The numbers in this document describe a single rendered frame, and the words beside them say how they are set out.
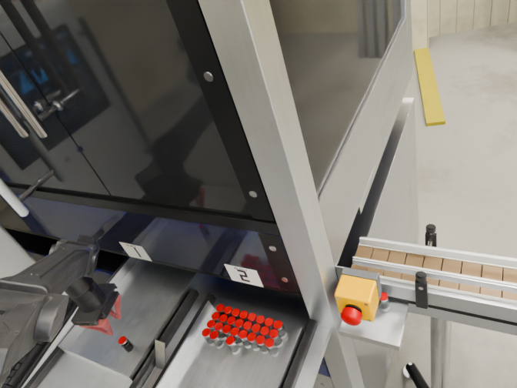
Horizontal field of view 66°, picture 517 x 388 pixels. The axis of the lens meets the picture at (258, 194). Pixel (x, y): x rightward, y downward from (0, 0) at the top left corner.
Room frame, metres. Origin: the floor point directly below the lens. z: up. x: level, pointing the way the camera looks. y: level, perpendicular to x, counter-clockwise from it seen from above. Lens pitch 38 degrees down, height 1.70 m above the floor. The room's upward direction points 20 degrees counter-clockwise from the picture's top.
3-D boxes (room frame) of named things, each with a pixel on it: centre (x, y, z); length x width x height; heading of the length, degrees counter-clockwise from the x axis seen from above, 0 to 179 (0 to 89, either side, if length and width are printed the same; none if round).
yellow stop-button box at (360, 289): (0.48, -0.12, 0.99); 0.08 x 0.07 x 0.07; 142
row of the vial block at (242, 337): (0.54, 0.15, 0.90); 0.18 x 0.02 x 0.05; 51
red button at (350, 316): (0.44, -0.09, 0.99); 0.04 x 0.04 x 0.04; 52
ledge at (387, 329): (0.50, -0.16, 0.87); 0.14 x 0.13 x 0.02; 142
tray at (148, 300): (0.75, 0.42, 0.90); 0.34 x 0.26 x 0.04; 142
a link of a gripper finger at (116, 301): (0.65, 0.43, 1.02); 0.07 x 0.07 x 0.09; 67
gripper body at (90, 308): (0.64, 0.43, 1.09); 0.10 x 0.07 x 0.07; 157
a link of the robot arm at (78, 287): (0.65, 0.43, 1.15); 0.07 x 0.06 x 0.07; 171
